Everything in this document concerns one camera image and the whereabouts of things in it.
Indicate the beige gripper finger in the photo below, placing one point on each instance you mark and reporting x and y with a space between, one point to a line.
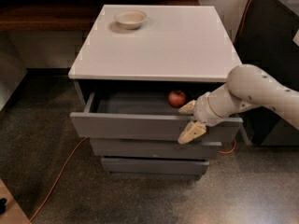
188 108
193 130

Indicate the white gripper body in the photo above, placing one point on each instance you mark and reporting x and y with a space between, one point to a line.
204 109

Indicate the red apple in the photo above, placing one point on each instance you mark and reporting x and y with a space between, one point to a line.
177 98

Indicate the grey top drawer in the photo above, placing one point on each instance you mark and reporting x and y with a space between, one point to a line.
132 115

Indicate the grey drawer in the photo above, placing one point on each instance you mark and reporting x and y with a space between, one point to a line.
154 149
132 115
152 166

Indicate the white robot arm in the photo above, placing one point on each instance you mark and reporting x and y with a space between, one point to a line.
247 86

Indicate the grey drawer cabinet white top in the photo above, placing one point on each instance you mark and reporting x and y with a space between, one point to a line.
176 48

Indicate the grey bottom drawer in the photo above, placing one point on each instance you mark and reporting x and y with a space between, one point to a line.
152 166

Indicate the grey middle drawer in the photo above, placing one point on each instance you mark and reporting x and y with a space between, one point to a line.
154 149

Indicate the beige paper bowl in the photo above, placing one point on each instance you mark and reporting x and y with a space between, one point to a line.
130 19

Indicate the dark wooden bench shelf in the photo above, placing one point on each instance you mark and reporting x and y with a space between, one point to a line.
63 15

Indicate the small black object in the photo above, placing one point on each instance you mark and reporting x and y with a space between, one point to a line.
3 202

